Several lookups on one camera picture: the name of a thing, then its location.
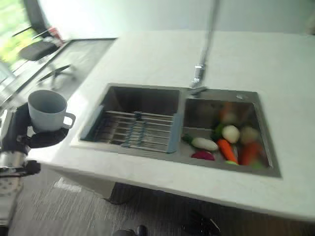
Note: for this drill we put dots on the red object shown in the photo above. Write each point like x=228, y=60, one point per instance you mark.
x=55, y=33

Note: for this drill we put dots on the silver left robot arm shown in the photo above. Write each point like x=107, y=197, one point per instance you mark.
x=9, y=186

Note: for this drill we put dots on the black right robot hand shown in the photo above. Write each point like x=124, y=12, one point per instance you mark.
x=203, y=223

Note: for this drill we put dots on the orange carrot toy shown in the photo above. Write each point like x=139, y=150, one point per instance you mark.
x=227, y=150

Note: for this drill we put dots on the black appliance under counter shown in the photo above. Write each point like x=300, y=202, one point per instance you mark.
x=123, y=194

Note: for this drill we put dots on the dark green vegetable toy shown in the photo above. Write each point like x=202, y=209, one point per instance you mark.
x=217, y=130

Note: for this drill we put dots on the dark robot foot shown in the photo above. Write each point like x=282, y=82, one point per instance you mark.
x=130, y=231

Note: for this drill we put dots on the white radish toy green leaves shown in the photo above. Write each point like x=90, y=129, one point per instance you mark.
x=204, y=143

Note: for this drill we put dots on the chrome kitchen faucet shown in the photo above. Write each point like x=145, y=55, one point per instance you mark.
x=209, y=41

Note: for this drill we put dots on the purple beet toy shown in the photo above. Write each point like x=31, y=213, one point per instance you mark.
x=203, y=156

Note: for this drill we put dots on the sink drying rack blue ends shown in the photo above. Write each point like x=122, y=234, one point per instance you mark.
x=137, y=130

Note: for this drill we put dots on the black office chair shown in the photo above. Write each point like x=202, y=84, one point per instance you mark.
x=37, y=49

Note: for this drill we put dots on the pale blue-grey mug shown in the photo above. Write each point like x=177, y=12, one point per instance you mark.
x=46, y=110

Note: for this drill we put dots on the stainless steel double sink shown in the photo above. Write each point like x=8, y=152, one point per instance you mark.
x=147, y=96

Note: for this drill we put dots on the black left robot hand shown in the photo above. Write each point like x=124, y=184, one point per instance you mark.
x=17, y=125

